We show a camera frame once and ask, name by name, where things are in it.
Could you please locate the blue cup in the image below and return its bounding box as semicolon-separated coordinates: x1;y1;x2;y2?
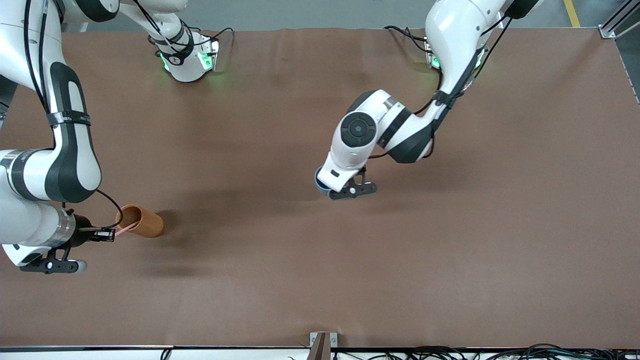
314;167;332;197

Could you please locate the brown wooden cup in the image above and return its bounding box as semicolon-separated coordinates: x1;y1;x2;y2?
116;204;165;239

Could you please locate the brown table cover sheet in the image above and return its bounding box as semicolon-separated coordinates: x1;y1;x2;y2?
0;27;640;349

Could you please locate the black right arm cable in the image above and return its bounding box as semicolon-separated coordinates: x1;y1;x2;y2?
94;188;125;230

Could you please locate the black cable at arm base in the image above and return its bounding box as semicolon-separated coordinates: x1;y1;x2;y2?
383;25;431;57
192;26;235;52

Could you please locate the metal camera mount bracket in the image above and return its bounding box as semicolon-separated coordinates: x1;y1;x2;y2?
309;331;339;360

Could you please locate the black cable loop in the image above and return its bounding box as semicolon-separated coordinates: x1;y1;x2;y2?
406;345;457;360
499;343;583;360

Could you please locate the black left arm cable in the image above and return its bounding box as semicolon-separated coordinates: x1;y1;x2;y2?
367;14;514;162

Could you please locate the aluminium frame profile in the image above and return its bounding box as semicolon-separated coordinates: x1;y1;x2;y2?
598;0;640;106

